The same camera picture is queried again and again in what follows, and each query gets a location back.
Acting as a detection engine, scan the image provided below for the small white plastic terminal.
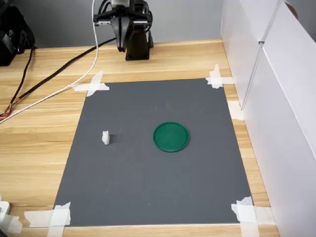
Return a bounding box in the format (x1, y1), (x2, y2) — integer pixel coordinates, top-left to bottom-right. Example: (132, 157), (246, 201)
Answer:
(102, 130), (111, 147)

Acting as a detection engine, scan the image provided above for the round green lid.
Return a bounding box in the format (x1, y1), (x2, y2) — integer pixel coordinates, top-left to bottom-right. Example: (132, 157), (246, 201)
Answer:
(153, 121), (191, 154)

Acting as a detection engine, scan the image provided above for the white masking tape piece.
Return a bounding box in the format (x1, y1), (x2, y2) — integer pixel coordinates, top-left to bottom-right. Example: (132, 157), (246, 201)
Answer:
(227, 100), (245, 121)
(72, 71), (111, 97)
(231, 196), (275, 237)
(205, 64), (235, 90)
(0, 214), (23, 234)
(23, 201), (72, 237)

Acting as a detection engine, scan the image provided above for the black equipment bag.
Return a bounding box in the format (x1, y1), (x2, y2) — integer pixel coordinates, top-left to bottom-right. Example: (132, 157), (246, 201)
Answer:
(0, 4), (37, 67)

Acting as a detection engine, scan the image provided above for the white partition panel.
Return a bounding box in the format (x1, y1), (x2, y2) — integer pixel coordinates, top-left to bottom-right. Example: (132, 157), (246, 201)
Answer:
(219, 0), (284, 107)
(241, 1), (316, 237)

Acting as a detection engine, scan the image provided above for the dark grey mat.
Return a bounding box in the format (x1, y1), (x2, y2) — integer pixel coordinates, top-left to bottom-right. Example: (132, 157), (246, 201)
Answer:
(53, 78), (254, 227)

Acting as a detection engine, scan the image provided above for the white camera cable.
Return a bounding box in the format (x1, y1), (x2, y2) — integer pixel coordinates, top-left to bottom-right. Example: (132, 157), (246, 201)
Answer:
(0, 0), (100, 120)

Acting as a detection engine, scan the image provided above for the black braided cable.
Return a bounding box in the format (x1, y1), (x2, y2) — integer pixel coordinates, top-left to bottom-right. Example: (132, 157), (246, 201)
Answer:
(0, 46), (38, 117)
(0, 37), (117, 122)

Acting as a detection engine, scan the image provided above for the small white bracket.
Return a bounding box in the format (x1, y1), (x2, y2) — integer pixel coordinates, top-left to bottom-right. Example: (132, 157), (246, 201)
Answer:
(0, 200), (11, 223)

